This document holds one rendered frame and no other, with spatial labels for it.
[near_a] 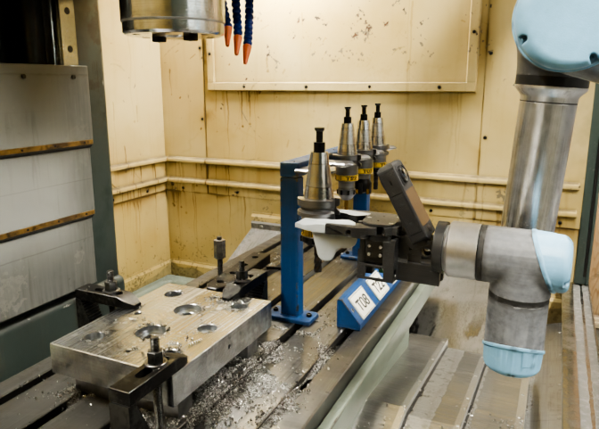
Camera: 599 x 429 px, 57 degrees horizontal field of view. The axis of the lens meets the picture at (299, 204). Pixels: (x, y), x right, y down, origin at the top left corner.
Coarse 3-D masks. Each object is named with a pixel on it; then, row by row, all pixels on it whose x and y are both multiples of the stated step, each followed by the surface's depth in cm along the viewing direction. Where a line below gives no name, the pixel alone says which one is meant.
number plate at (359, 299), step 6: (360, 288) 117; (354, 294) 114; (360, 294) 116; (366, 294) 118; (354, 300) 112; (360, 300) 114; (366, 300) 116; (354, 306) 111; (360, 306) 113; (366, 306) 115; (372, 306) 116; (360, 312) 111; (366, 312) 113
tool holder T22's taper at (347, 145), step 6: (342, 126) 119; (348, 126) 119; (342, 132) 119; (348, 132) 119; (354, 132) 120; (342, 138) 119; (348, 138) 119; (354, 138) 120; (342, 144) 119; (348, 144) 119; (354, 144) 120; (342, 150) 119; (348, 150) 119; (354, 150) 120
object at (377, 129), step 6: (372, 120) 139; (378, 120) 138; (372, 126) 139; (378, 126) 138; (372, 132) 139; (378, 132) 138; (372, 138) 139; (378, 138) 139; (384, 138) 140; (378, 144) 139; (384, 144) 140
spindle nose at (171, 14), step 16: (128, 0) 80; (144, 0) 79; (160, 0) 78; (176, 0) 79; (192, 0) 80; (208, 0) 81; (224, 0) 86; (128, 16) 81; (144, 16) 79; (160, 16) 79; (176, 16) 79; (192, 16) 80; (208, 16) 82; (224, 16) 86; (128, 32) 82; (144, 32) 81; (160, 32) 81; (176, 32) 81; (192, 32) 81; (208, 32) 83; (224, 32) 87
